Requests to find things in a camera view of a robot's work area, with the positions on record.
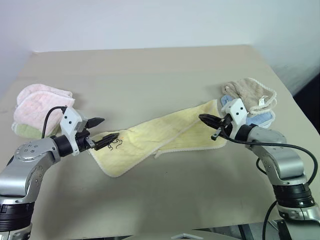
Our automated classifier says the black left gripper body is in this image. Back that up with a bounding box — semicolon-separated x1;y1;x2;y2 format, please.
74;118;97;152

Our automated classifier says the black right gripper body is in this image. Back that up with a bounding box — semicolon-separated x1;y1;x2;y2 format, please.
210;113;235;141

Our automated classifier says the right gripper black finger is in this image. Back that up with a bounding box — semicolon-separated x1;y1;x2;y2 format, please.
198;113;221;123
201;118;222;129

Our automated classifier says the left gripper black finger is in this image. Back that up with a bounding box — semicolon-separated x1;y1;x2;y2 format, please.
87;116;105;130
94;133;120;151

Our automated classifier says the yellow towel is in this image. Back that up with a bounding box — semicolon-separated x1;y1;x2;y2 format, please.
88;99;227;179

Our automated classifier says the blue towel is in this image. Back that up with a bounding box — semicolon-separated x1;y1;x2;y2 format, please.
219;94;276;129

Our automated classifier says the beige towel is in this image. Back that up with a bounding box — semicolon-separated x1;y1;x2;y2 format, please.
221;77;278;116

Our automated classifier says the pink folded towel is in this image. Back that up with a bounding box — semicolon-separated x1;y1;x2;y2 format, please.
12;84;76;138

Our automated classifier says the green folded towel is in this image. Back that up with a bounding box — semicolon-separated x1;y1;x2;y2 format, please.
11;122;62;140

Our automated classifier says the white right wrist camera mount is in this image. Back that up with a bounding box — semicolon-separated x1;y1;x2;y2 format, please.
221;98;252;131

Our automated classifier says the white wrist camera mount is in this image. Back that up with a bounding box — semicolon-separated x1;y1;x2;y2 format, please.
221;98;252;131
59;106;88;155

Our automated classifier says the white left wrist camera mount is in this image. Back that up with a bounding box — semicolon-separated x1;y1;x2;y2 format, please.
59;106;88;155

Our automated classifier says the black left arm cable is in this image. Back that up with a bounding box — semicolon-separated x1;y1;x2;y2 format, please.
40;106;68;140

